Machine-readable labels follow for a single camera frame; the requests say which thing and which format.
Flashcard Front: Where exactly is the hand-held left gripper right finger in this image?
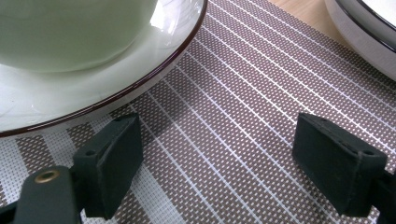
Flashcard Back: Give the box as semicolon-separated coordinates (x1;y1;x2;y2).
291;112;389;217

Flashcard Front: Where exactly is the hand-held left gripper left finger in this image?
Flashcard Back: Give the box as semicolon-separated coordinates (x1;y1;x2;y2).
73;112;145;220

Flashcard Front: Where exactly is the green ceramic bowl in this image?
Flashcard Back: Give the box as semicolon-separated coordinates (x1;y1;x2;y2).
0;0;159;74

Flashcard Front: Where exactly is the striped woven placemat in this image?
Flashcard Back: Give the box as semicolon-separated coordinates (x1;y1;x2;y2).
0;0;396;224

